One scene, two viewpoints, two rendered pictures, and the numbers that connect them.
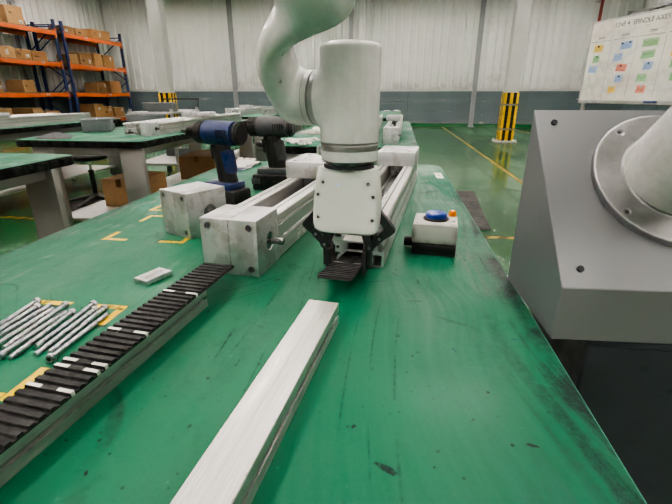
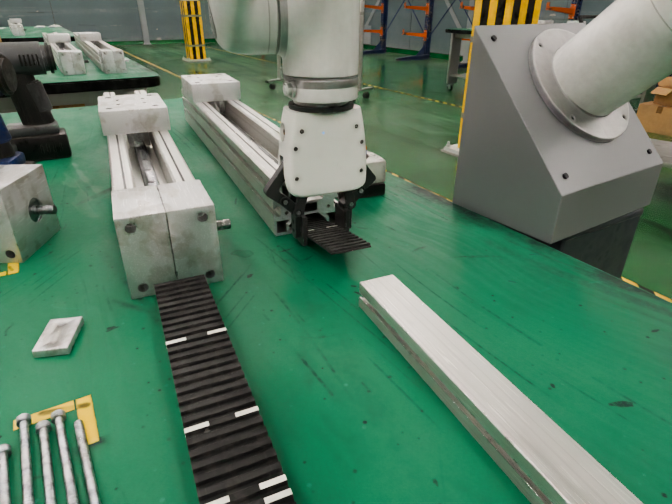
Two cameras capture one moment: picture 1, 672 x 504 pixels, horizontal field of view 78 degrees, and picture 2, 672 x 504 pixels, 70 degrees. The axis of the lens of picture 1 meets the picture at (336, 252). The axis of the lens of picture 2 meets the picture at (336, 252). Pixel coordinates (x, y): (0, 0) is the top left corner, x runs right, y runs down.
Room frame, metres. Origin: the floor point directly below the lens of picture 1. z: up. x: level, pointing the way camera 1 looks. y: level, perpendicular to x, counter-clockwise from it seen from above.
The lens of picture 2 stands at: (0.17, 0.32, 1.07)
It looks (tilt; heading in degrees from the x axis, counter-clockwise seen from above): 28 degrees down; 321
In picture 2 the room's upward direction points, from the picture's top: straight up
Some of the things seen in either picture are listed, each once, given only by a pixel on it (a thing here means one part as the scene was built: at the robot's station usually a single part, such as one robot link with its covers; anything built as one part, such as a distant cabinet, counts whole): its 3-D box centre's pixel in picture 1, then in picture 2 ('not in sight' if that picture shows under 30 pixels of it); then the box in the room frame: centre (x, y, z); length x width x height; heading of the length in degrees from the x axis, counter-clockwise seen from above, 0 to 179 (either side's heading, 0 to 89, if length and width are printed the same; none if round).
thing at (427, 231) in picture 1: (430, 232); (349, 173); (0.76, -0.18, 0.81); 0.10 x 0.08 x 0.06; 76
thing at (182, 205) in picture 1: (198, 209); (7, 212); (0.88, 0.30, 0.83); 0.11 x 0.10 x 0.10; 54
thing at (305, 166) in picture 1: (316, 170); (134, 120); (1.11, 0.05, 0.87); 0.16 x 0.11 x 0.07; 166
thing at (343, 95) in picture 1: (347, 93); (316, 7); (0.63, -0.02, 1.06); 0.09 x 0.08 x 0.13; 67
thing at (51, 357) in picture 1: (80, 334); (89, 473); (0.44, 0.31, 0.78); 0.11 x 0.01 x 0.01; 174
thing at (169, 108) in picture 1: (171, 139); not in sight; (5.72, 2.19, 0.50); 1.03 x 0.55 x 1.01; 177
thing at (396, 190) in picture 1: (387, 192); (237, 136); (1.07, -0.13, 0.82); 0.80 x 0.10 x 0.09; 166
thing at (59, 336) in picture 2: (153, 276); (59, 336); (0.62, 0.30, 0.78); 0.05 x 0.03 x 0.01; 152
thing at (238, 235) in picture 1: (248, 239); (178, 234); (0.68, 0.15, 0.83); 0.12 x 0.09 x 0.10; 76
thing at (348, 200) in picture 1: (348, 194); (321, 143); (0.63, -0.02, 0.92); 0.10 x 0.07 x 0.11; 76
